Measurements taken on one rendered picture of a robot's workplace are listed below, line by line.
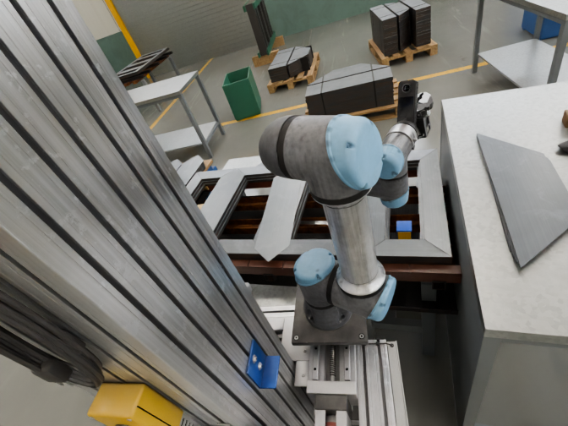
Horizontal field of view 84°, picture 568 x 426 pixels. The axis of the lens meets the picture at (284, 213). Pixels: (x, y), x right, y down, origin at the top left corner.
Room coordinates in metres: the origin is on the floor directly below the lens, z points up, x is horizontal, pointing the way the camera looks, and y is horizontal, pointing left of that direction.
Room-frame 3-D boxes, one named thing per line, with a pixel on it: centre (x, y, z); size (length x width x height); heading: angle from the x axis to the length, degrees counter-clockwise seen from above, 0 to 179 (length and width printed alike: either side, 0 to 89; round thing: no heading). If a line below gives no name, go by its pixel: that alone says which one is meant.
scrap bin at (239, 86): (5.22, -0.06, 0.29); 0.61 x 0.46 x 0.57; 169
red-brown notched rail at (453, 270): (1.04, 0.17, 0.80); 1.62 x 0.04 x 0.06; 61
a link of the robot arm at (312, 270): (0.56, -0.03, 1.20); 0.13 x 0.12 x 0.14; 43
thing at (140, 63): (7.82, 1.70, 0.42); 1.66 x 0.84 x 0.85; 159
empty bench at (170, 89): (4.63, 1.21, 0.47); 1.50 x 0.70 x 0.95; 69
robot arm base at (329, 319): (0.57, -0.02, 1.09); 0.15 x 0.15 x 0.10
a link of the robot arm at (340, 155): (0.47, -0.12, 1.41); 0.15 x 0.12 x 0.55; 43
